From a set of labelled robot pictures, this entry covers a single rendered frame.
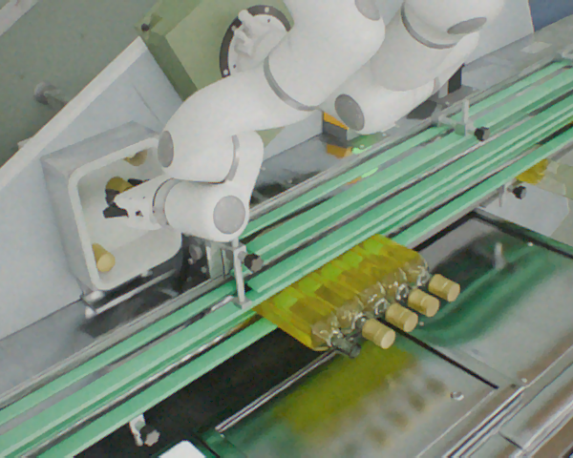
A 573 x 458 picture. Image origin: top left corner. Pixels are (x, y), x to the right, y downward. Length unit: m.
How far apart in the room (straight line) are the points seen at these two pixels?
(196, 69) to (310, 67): 0.43
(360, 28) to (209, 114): 0.21
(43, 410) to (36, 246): 0.26
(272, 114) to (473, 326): 0.83
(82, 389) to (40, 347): 0.12
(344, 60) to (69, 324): 0.71
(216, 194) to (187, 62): 0.32
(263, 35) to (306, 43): 0.43
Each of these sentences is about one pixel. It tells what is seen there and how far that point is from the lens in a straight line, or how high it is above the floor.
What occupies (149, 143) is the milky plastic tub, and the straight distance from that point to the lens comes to 1.25.
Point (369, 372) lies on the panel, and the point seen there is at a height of 1.10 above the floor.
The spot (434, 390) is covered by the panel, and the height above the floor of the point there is 1.21.
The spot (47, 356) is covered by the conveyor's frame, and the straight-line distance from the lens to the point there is 1.30.
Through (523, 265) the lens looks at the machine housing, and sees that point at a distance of 1.79.
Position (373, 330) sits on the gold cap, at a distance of 1.32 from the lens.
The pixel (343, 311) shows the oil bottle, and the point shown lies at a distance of 1.34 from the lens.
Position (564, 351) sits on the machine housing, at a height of 1.30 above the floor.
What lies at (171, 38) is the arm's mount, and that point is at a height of 0.84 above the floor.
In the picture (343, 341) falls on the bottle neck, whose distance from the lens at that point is 1.30.
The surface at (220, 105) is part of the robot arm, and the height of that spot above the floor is 1.14.
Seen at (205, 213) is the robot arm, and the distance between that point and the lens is 0.99.
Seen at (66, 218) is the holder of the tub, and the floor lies 0.79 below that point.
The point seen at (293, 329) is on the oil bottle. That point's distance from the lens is 1.36.
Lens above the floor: 1.83
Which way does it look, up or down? 41 degrees down
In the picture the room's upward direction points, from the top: 118 degrees clockwise
